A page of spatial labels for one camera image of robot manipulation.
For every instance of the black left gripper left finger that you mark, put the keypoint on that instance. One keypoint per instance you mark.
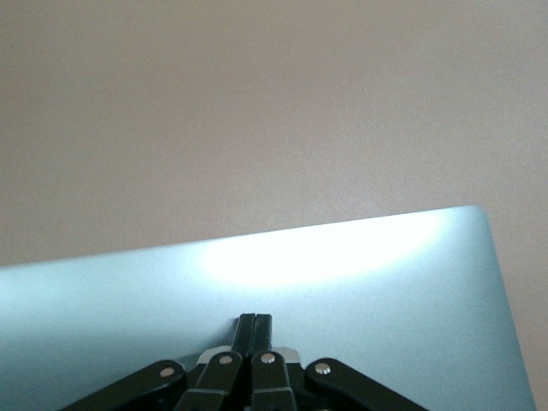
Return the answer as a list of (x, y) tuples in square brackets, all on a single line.
[(222, 385)]

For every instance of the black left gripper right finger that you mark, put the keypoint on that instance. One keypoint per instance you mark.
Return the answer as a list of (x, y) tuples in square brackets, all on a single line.
[(274, 385)]

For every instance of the silver laptop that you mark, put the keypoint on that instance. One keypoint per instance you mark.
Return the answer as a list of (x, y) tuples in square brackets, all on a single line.
[(128, 308)]

